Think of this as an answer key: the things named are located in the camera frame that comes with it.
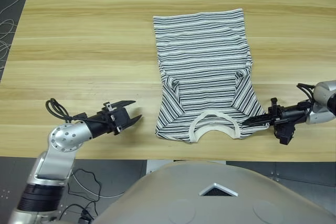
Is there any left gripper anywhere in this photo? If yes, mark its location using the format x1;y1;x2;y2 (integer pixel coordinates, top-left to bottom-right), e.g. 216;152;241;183
84;100;143;137

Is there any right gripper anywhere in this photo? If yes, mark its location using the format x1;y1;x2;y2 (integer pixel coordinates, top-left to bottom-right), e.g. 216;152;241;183
267;98;312;130

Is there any striped T-shirt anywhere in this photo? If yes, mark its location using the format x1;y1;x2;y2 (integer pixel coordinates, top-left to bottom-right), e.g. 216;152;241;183
152;8;266;144

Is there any robot body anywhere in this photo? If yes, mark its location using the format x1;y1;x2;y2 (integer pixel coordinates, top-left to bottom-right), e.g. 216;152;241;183
95;160;336;224

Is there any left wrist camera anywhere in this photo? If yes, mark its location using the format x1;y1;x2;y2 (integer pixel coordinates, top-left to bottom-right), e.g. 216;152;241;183
112;108;131;131

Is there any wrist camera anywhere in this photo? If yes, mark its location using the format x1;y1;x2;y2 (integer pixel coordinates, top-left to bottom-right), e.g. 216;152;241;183
273;122;297;145
112;108;131;131

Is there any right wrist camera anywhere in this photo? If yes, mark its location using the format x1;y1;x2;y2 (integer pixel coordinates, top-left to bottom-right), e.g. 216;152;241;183
273;122;297;145

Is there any thin black power cable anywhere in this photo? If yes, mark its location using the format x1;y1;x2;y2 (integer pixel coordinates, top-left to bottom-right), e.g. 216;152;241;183
60;168;103;224

